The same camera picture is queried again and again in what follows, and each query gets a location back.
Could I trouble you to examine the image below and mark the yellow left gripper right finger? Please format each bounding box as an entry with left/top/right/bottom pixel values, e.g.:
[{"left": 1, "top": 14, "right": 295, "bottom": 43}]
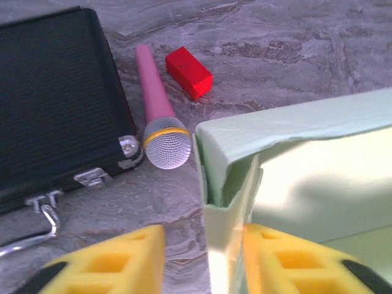
[{"left": 243, "top": 222, "right": 392, "bottom": 294}]

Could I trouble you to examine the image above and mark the red block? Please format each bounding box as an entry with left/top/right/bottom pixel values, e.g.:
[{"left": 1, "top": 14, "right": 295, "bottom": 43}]
[{"left": 165, "top": 46, "right": 214, "bottom": 100}]

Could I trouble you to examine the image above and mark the light green paper box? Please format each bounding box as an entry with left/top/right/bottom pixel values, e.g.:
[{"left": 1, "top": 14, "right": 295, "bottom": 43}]
[{"left": 192, "top": 88, "right": 392, "bottom": 294}]

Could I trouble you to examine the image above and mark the black case with metal handle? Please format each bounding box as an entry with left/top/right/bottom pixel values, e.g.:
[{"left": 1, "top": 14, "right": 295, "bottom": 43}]
[{"left": 0, "top": 6, "right": 143, "bottom": 258}]

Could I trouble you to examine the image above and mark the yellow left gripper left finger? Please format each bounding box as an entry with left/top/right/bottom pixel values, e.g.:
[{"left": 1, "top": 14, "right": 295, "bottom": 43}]
[{"left": 12, "top": 224, "right": 167, "bottom": 294}]

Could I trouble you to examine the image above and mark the pink microphone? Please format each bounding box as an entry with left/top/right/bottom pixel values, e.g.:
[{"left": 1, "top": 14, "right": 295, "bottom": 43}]
[{"left": 135, "top": 44, "right": 192, "bottom": 171}]

